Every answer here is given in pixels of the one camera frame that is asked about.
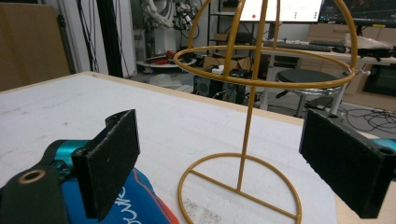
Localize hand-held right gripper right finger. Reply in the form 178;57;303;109
298;107;396;219

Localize cardboard box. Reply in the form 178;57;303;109
202;54;253;73

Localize black keyboard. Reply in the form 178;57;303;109
262;39;333;53

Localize black metal shelf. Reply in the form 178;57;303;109
206;0;260;48

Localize black computer case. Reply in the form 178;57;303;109
192;75;248;105

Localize white robot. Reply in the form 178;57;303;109
139;0;194;48

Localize dark-screen monitor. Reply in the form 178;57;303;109
317;0;396;28

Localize gold wire hat stand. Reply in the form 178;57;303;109
172;0;360;224

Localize beige cloth bag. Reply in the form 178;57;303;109
344;33;395;51

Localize black upright post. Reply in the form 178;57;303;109
95;0;124;78

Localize black floor cables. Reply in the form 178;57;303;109
338;106;396;135

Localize black round stool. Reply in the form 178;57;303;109
275;68;344;118

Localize white-screen monitor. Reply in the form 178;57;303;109
239;0;325;23

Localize brown wooden board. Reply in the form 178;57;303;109
0;3;71;92

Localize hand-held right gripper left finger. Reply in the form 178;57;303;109
71;108;141;222

